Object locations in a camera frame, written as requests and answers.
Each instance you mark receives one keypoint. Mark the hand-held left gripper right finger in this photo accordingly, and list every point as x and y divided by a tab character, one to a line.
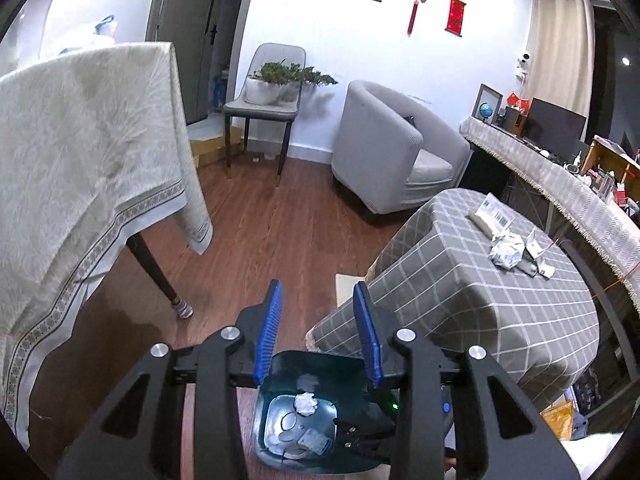
367	335

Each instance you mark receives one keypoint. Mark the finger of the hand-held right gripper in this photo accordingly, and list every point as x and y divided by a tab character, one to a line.
360	440

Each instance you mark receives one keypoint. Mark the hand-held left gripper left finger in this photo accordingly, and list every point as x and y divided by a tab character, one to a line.
267	330

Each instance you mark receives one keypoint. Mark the blue tissue packet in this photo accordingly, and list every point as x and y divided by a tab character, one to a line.
315	442

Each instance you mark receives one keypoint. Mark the teal plastic bin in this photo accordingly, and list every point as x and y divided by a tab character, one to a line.
290	375

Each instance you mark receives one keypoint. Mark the white paper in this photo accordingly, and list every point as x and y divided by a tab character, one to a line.
507	252
305	404

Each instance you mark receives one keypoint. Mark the clear round lid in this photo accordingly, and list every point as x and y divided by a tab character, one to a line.
288	421

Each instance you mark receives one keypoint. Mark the beige floor mat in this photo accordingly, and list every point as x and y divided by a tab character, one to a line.
347	290

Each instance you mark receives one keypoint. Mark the grey checked tablecloth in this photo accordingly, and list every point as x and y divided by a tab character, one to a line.
475	320

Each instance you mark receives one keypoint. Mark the yellow snack bag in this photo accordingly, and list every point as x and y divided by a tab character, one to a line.
562	420

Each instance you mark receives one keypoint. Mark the dark wooden table leg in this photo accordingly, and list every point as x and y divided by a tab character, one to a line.
155	270

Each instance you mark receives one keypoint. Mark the small printed card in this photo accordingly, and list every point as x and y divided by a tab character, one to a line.
546	270

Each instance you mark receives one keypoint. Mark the white printed leaflet box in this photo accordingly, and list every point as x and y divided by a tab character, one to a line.
492	215

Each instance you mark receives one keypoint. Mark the torn white paper packaging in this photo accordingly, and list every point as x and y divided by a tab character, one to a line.
536	249

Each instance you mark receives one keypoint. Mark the grey armchair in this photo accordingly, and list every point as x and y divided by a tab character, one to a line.
380	150

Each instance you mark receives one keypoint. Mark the flat cardboard box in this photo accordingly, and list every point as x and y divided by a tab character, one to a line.
210	147

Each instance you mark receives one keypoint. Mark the black bag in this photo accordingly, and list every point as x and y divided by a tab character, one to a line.
408	121

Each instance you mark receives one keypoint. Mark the potted green plant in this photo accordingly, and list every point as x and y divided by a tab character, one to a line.
262	92

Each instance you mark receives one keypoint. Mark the blue water bottle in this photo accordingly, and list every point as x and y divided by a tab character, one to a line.
218	92

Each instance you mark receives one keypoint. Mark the long desk with fringed cloth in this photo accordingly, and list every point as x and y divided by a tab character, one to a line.
575	200

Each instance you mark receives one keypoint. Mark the small blue globe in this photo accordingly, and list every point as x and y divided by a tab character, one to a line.
485	111

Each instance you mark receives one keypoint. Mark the beige patterned tablecloth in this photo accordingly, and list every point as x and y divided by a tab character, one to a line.
75	160

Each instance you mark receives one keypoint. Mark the dark wooden box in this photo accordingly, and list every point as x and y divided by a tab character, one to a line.
512	120

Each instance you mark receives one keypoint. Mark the grey dining chair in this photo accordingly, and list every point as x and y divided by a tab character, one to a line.
277	55

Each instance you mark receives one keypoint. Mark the small red flags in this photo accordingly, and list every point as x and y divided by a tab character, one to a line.
517	100

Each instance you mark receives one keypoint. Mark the black monitor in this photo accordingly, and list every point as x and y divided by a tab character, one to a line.
555	125

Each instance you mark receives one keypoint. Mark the grey door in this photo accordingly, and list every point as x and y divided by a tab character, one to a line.
185	60

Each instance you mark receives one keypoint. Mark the wooden desk organiser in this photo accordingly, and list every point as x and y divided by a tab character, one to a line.
607	160

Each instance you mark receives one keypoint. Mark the beige curtain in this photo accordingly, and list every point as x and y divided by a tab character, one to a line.
560	60

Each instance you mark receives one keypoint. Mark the white plastic bag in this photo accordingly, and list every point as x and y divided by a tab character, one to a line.
103	30

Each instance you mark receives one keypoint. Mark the black metal chair frame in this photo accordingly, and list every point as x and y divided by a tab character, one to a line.
600	300

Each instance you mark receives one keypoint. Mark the picture frame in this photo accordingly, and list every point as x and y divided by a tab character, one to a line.
487	94

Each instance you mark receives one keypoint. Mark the white security camera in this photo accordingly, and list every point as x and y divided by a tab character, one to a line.
524	60

